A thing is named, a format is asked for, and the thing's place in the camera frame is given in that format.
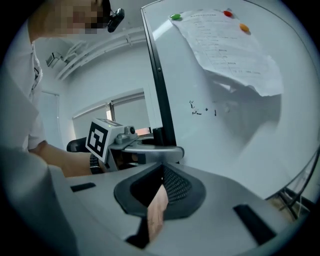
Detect person's white shirt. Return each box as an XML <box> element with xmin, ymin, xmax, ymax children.
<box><xmin>0</xmin><ymin>37</ymin><xmax>46</xmax><ymax>151</ymax></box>

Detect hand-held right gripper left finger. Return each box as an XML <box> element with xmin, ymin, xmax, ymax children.
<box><xmin>47</xmin><ymin>161</ymin><xmax>165</xmax><ymax>256</ymax></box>

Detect white whiteboard with black frame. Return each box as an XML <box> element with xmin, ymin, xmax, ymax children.
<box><xmin>140</xmin><ymin>0</ymin><xmax>320</xmax><ymax>221</ymax></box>

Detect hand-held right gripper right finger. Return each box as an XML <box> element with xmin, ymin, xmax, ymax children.
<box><xmin>143</xmin><ymin>161</ymin><xmax>294</xmax><ymax>256</ymax></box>

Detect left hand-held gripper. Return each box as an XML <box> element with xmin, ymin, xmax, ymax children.
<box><xmin>85</xmin><ymin>117</ymin><xmax>185</xmax><ymax>174</ymax></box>

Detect person's left forearm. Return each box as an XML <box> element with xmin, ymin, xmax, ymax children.
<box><xmin>28</xmin><ymin>140</ymin><xmax>93</xmax><ymax>178</ymax></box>

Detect black head-worn camera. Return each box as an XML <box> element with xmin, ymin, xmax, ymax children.
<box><xmin>102</xmin><ymin>0</ymin><xmax>125</xmax><ymax>33</ymax></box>

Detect white ceiling pipes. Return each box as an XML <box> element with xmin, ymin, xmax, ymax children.
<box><xmin>54</xmin><ymin>26</ymin><xmax>146</xmax><ymax>81</ymax></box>

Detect person's left hand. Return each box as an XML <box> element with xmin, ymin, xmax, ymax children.
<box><xmin>109</xmin><ymin>149</ymin><xmax>140</xmax><ymax>172</ymax></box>

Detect black mesh office chair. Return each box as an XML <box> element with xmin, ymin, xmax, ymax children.
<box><xmin>66</xmin><ymin>137</ymin><xmax>88</xmax><ymax>153</ymax></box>

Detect person's head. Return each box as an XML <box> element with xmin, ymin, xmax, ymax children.
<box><xmin>26</xmin><ymin>0</ymin><xmax>111</xmax><ymax>39</ymax></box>

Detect black wristwatch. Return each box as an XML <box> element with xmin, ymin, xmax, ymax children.
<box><xmin>89</xmin><ymin>152</ymin><xmax>101</xmax><ymax>175</ymax></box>

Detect white printed paper sheet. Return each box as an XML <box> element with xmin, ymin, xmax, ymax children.
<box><xmin>170</xmin><ymin>9</ymin><xmax>285</xmax><ymax>97</ymax></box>

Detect grey roller blind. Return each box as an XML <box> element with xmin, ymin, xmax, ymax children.
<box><xmin>112</xmin><ymin>94</ymin><xmax>151</xmax><ymax>131</ymax></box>
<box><xmin>72</xmin><ymin>103</ymin><xmax>110</xmax><ymax>141</ymax></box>

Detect grey wall-mounted box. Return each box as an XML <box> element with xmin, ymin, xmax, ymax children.
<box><xmin>46</xmin><ymin>51</ymin><xmax>64</xmax><ymax>68</ymax></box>

